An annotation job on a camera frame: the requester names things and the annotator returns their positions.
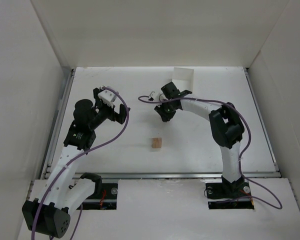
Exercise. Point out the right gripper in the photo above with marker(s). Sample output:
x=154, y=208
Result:
x=168, y=107

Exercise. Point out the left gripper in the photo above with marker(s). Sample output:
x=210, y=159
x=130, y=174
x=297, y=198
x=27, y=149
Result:
x=112, y=113

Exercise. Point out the light wood block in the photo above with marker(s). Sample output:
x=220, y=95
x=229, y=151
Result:
x=156, y=143

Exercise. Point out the white perforated box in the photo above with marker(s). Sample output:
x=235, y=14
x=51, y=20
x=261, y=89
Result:
x=183, y=78

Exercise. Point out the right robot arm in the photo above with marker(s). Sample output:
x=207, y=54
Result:
x=226, y=127

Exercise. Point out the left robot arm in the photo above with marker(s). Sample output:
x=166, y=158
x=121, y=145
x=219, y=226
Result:
x=50, y=212

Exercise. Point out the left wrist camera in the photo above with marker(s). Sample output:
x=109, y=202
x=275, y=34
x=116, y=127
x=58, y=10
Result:
x=107, y=96

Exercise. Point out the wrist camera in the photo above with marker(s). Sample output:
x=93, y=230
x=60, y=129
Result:
x=107, y=96
x=155, y=96

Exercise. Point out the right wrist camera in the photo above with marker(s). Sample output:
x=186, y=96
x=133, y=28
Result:
x=155, y=96

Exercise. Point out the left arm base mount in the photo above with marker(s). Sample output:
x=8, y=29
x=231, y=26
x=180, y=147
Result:
x=104, y=196

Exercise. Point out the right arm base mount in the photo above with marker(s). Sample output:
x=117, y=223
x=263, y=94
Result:
x=221, y=197

